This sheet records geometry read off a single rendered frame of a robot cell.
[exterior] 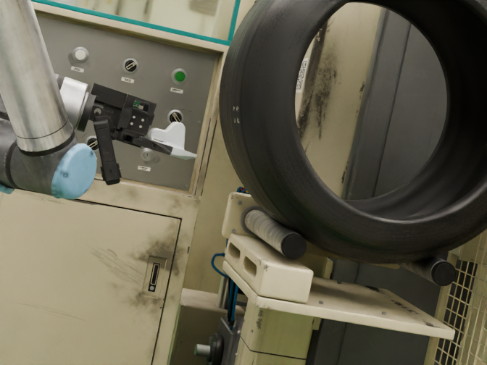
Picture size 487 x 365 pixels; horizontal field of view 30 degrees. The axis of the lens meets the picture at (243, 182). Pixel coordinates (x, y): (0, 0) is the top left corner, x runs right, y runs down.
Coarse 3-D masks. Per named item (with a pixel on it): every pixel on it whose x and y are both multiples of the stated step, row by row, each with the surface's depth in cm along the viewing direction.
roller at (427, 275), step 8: (400, 264) 178; (408, 264) 172; (416, 264) 168; (424, 264) 165; (432, 264) 162; (440, 264) 161; (448, 264) 161; (416, 272) 169; (424, 272) 164; (432, 272) 161; (440, 272) 161; (448, 272) 161; (432, 280) 162; (440, 280) 161; (448, 280) 161
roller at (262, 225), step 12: (252, 216) 183; (264, 216) 178; (252, 228) 180; (264, 228) 170; (276, 228) 163; (288, 228) 162; (276, 240) 159; (288, 240) 155; (300, 240) 155; (288, 252) 155; (300, 252) 155
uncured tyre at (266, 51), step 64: (320, 0) 150; (384, 0) 181; (448, 0) 180; (256, 64) 152; (448, 64) 185; (256, 128) 152; (448, 128) 186; (256, 192) 163; (320, 192) 153; (448, 192) 184; (384, 256) 159
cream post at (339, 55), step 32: (320, 32) 191; (352, 32) 192; (320, 64) 191; (352, 64) 192; (320, 96) 192; (352, 96) 193; (320, 128) 192; (352, 128) 194; (320, 160) 193; (320, 256) 195; (256, 320) 194; (288, 320) 195; (256, 352) 194; (288, 352) 196
